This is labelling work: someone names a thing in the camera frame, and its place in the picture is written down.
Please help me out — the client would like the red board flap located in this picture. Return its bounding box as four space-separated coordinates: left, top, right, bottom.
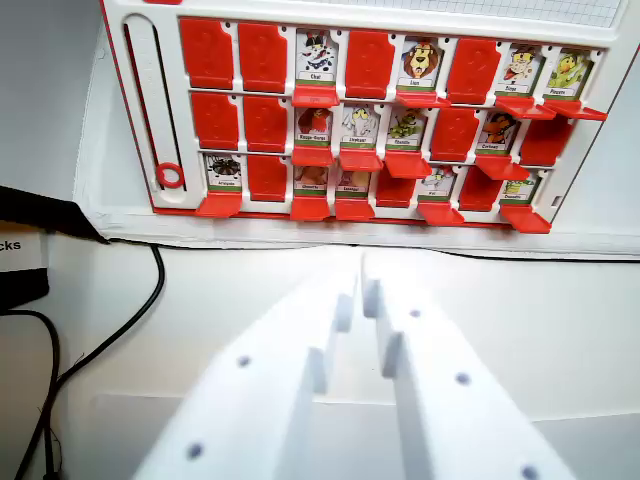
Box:
338 148 385 174

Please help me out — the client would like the black box with white label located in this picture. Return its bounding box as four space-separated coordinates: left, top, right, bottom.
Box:
0 184 112 316

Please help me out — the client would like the red and white game board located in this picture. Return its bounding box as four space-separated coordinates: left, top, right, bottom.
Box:
98 0 640 235

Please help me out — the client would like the black cable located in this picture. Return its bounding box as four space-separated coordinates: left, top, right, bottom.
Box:
0 308 64 480
12 237 167 480

